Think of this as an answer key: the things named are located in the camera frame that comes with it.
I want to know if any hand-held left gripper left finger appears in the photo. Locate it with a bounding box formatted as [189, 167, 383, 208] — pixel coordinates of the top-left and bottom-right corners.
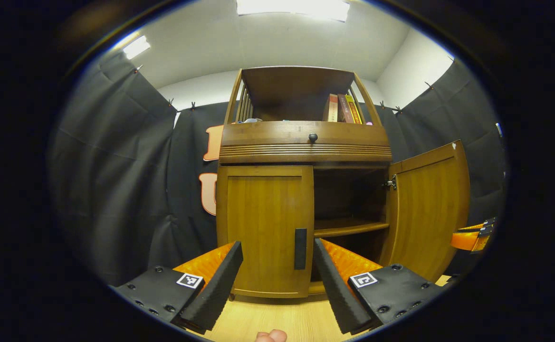
[110, 240, 244, 334]

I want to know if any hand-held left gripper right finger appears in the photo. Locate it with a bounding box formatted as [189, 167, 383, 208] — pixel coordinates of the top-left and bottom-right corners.
[313, 237, 455, 335]

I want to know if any wooden shoe cabinet door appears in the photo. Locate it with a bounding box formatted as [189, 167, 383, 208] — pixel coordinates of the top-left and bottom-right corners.
[380, 140, 471, 283]
[216, 165, 315, 299]

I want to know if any black door handle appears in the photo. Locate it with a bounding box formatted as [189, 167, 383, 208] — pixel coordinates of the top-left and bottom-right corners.
[294, 228, 308, 270]

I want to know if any wooden double-door shoe cabinet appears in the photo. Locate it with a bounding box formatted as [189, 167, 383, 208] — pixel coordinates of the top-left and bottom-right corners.
[216, 66, 471, 300]

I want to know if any wooden inner shelf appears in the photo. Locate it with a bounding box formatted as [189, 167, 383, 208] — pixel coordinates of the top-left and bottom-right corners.
[314, 218, 390, 238]

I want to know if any black backdrop cloth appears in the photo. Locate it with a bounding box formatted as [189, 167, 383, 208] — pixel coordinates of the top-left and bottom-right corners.
[47, 50, 508, 288]

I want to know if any yellow book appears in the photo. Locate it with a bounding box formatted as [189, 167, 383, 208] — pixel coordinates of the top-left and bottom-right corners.
[345, 95, 364, 125]

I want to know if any dark brown book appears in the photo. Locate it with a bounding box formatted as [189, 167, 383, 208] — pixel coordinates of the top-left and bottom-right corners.
[337, 94, 354, 124]

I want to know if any red-brown book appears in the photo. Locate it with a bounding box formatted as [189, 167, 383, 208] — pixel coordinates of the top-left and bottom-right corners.
[323, 94, 340, 123]

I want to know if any small ceiling light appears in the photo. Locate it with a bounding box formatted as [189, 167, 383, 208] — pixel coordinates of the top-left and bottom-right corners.
[122, 35, 151, 60]

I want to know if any large ceiling light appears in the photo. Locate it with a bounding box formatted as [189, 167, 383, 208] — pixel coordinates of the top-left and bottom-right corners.
[236, 0, 350, 22]

